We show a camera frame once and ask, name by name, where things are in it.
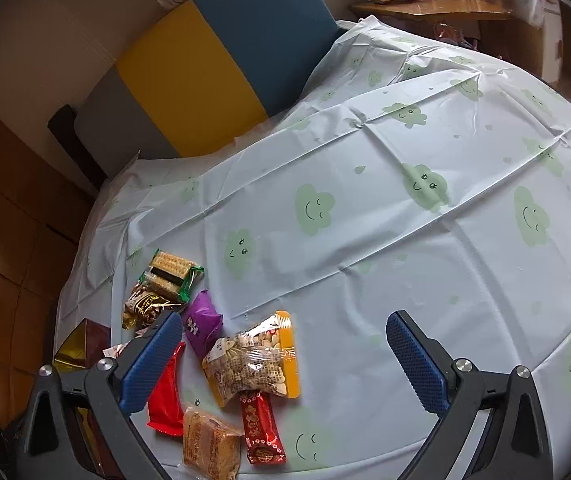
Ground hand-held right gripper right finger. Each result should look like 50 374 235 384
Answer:
386 311 562 480

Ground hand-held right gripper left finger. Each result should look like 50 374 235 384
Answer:
3 311 185 480

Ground plain red snack packet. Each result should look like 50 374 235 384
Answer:
146 342 187 436

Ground dark brown snack packet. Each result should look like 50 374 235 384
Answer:
123 282 179 331

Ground purple snack packet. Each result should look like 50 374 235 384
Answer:
182 290 225 360

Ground maroon gift box gold inside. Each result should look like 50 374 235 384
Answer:
53 317 116 476

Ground brown pastry packet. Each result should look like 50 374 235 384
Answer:
178 406 244 480

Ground cracker packet with green ends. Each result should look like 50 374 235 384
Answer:
138 248 205 303

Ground orange clear snack bag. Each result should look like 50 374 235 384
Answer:
202 310 301 407

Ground cloud print light blue tablecloth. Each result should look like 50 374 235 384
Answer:
56 15 571 480

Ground red patterned stick packet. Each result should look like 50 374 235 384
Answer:
238 391 286 464

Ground dark red plastic bag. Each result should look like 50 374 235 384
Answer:
433 22 481 51

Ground wooden nightstand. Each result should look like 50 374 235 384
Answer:
349 0 516 46

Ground white cabinet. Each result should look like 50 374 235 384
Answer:
510 0 566 86

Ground dark wooden frame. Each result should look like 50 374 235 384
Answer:
48 105 109 193

